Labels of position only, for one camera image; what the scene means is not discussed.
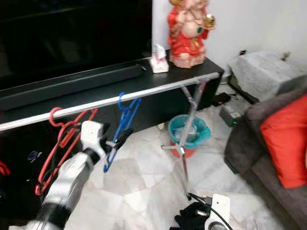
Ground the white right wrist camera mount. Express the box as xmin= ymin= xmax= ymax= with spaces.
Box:
xmin=210 ymin=193 xmax=231 ymax=230

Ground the blue plastic hanger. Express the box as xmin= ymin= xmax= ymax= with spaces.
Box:
xmin=103 ymin=92 xmax=143 ymax=173

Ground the red hanger with green hook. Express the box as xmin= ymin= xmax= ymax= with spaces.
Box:
xmin=0 ymin=161 xmax=11 ymax=176

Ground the dark grey sofa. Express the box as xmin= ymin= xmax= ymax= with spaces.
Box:
xmin=224 ymin=86 xmax=307 ymax=228

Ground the black t-shirt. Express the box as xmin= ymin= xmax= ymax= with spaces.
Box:
xmin=0 ymin=129 xmax=60 ymax=226

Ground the black box with green light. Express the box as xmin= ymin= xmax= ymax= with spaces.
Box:
xmin=219 ymin=104 xmax=245 ymax=127

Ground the silver clothes rack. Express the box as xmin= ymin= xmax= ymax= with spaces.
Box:
xmin=0 ymin=72 xmax=221 ymax=201

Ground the black TV console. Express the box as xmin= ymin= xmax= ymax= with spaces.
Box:
xmin=0 ymin=57 xmax=225 ymax=144

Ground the red bin with teal bag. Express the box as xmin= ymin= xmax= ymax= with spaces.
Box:
xmin=168 ymin=114 xmax=212 ymax=159

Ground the red cushion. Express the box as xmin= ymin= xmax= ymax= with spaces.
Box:
xmin=260 ymin=94 xmax=307 ymax=189

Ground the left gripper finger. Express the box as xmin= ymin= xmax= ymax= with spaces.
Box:
xmin=114 ymin=128 xmax=133 ymax=145

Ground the black television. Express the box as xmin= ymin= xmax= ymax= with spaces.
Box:
xmin=0 ymin=0 xmax=153 ymax=89

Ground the grey cloth-covered box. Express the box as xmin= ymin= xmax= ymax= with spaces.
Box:
xmin=228 ymin=50 xmax=307 ymax=101

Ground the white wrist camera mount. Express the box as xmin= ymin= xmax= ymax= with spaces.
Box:
xmin=81 ymin=120 xmax=111 ymax=153
xmin=210 ymin=193 xmax=231 ymax=230

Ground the white tissue box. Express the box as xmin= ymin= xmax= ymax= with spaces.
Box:
xmin=150 ymin=44 xmax=169 ymax=73

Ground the black soundbar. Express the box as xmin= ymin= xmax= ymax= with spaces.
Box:
xmin=0 ymin=64 xmax=145 ymax=112

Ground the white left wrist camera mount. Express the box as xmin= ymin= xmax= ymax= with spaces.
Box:
xmin=81 ymin=120 xmax=111 ymax=153

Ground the red laughing Buddha statue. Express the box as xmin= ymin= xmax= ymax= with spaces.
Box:
xmin=167 ymin=0 xmax=216 ymax=69

